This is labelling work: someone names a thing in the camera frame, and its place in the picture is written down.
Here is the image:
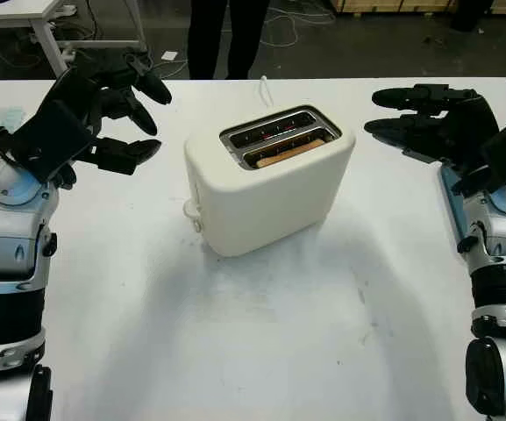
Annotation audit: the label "blue plastic tray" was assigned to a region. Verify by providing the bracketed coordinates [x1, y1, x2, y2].
[436, 160, 477, 255]

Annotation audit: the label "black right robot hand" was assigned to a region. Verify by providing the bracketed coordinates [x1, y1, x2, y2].
[363, 82, 502, 167]

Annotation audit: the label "slice of toast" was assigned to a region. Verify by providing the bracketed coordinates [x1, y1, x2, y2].
[254, 138, 327, 170]

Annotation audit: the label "white floor cable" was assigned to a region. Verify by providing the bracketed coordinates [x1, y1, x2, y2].
[260, 8, 337, 49]

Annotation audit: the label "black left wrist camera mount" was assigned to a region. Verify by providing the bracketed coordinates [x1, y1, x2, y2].
[11, 99, 94, 184]

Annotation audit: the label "person's dark legs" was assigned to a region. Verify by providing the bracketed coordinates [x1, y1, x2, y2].
[187, 0, 271, 81]

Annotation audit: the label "light blue ice tray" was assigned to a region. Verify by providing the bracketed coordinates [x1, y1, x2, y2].
[0, 106, 28, 132]

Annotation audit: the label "cream white toaster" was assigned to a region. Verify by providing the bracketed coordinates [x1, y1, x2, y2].
[183, 103, 357, 259]

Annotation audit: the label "white toaster power cable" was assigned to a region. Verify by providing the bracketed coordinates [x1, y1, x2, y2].
[259, 75, 275, 109]

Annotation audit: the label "white desk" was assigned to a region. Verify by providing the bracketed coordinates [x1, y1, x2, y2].
[0, 0, 146, 80]

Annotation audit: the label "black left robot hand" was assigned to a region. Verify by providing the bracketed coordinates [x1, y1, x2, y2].
[44, 50, 173, 176]

